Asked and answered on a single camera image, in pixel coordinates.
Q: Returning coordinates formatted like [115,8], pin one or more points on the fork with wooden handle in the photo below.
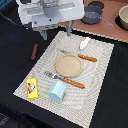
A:
[54,76]

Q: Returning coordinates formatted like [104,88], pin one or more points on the black burner plate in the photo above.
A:
[96,3]

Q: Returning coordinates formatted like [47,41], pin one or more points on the beige woven placemat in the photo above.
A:
[78,104]

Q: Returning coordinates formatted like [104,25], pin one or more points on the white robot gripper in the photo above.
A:
[47,14]

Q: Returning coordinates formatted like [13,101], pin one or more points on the yellow butter box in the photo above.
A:
[32,89]

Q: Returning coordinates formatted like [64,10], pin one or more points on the round beige plate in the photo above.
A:
[69,66]

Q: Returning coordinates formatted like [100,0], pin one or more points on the brown sausage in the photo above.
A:
[33,56]

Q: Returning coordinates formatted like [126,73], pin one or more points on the beige bowl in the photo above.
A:
[123,14]

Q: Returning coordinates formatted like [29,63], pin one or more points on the light blue milk carton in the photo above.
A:
[57,91]

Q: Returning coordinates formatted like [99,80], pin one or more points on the knife with wooden handle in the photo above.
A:
[80,56]

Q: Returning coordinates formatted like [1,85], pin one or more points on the grey saucepan with handle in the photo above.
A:
[92,14]

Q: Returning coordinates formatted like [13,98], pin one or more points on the brown stove board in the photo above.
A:
[110,12]

